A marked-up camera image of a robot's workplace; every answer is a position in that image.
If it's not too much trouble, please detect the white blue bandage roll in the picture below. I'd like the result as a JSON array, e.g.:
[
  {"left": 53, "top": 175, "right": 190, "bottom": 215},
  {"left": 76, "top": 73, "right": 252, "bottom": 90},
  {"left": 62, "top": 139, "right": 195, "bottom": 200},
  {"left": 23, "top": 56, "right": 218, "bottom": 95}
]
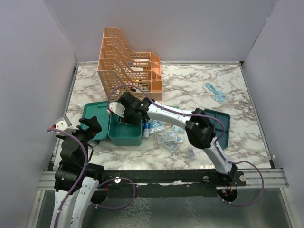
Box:
[{"left": 143, "top": 123, "right": 150, "bottom": 138}]

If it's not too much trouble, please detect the clear blue gauze packet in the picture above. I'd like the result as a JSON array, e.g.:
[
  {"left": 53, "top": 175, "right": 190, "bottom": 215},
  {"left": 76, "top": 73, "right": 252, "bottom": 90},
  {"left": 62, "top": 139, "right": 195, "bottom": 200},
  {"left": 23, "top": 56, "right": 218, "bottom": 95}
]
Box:
[{"left": 148, "top": 120, "right": 165, "bottom": 134}]

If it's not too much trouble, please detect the teal plastic medicine box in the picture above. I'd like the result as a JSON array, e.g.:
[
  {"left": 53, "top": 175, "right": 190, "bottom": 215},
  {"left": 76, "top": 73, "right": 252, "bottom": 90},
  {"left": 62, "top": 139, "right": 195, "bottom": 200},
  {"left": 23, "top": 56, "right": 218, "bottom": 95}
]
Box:
[{"left": 82, "top": 101, "right": 143, "bottom": 146}]

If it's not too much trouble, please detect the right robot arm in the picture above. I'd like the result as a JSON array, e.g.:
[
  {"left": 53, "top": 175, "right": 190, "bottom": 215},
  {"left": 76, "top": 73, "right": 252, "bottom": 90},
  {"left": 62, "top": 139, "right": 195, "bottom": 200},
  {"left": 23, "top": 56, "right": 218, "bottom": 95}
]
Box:
[{"left": 118, "top": 92, "right": 237, "bottom": 186}]

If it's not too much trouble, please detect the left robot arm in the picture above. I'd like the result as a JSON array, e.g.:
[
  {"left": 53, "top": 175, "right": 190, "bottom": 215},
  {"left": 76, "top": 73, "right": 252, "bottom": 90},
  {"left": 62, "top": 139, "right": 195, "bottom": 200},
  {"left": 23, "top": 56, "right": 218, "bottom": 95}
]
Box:
[{"left": 48, "top": 116, "right": 105, "bottom": 228}]

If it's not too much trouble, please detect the peach plastic file organizer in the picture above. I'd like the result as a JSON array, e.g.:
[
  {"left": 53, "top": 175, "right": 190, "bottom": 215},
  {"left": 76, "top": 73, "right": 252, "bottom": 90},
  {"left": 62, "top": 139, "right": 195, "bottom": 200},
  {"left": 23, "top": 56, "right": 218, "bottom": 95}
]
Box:
[{"left": 97, "top": 27, "right": 163, "bottom": 101}]

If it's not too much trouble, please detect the clear bag of wipes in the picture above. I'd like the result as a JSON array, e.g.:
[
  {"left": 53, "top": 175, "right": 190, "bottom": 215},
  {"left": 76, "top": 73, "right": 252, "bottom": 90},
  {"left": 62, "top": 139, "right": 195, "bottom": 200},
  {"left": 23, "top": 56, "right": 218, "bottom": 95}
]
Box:
[{"left": 158, "top": 132, "right": 184, "bottom": 153}]

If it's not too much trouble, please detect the blue white dressing packet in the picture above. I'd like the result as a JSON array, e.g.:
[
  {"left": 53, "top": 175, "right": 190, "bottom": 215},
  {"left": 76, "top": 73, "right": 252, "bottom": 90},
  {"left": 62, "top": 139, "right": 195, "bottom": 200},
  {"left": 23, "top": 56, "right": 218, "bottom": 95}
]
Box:
[{"left": 172, "top": 125, "right": 185, "bottom": 134}]

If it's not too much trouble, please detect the small clear blue packet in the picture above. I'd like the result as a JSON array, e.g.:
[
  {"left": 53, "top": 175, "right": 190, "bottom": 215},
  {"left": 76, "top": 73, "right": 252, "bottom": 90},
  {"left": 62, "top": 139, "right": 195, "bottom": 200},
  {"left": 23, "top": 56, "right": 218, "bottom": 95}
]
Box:
[{"left": 187, "top": 147, "right": 195, "bottom": 159}]

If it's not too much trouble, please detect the blue toothbrush blister pack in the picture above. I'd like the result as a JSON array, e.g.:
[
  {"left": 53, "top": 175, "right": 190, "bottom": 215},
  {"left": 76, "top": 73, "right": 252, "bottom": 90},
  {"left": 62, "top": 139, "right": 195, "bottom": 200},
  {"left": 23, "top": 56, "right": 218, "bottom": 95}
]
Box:
[{"left": 202, "top": 82, "right": 226, "bottom": 102}]

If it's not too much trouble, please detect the teal divided tray insert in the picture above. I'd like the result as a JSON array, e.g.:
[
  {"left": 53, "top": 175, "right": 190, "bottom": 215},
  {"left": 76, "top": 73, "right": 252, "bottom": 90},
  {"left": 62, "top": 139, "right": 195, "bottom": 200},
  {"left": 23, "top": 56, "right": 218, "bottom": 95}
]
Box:
[{"left": 203, "top": 108, "right": 231, "bottom": 150}]

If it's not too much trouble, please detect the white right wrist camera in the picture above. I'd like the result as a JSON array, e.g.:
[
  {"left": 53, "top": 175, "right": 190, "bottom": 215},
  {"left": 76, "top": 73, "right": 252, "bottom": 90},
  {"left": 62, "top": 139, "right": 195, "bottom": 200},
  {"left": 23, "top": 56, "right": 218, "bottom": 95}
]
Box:
[{"left": 107, "top": 102, "right": 125, "bottom": 118}]

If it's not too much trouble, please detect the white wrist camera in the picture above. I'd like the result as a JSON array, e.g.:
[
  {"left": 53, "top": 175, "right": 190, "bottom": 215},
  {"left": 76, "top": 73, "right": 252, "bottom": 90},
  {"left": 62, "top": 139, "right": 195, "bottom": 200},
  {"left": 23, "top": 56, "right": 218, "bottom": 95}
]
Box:
[
  {"left": 50, "top": 116, "right": 78, "bottom": 134},
  {"left": 107, "top": 102, "right": 125, "bottom": 118}
]

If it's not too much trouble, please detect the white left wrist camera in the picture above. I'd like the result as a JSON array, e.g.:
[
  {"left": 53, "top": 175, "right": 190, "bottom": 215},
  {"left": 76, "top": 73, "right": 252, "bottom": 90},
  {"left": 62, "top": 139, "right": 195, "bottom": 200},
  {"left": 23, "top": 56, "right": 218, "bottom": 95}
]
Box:
[{"left": 50, "top": 116, "right": 78, "bottom": 134}]

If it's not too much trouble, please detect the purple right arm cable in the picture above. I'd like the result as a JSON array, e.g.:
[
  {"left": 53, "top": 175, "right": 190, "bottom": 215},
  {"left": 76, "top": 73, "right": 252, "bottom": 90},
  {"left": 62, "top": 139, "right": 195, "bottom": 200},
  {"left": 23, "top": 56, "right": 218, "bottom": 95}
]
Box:
[{"left": 107, "top": 85, "right": 265, "bottom": 206}]

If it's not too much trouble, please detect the black metal base rail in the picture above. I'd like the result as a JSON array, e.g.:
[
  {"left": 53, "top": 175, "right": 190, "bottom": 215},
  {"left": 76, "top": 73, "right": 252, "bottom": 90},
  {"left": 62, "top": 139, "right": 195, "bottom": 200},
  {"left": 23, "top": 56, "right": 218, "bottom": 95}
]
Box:
[{"left": 93, "top": 169, "right": 246, "bottom": 201}]

